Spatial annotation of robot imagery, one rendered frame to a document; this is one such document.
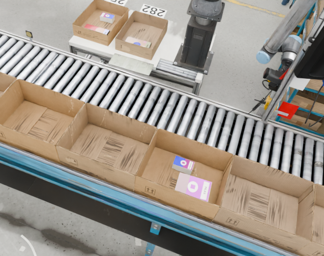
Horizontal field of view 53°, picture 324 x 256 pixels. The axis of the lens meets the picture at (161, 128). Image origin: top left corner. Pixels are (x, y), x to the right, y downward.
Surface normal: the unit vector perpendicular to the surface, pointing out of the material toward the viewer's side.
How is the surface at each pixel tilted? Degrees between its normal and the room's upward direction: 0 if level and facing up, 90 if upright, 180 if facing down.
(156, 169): 1
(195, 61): 90
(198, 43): 90
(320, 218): 2
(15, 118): 0
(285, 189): 89
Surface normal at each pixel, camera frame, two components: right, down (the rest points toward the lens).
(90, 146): 0.08, -0.61
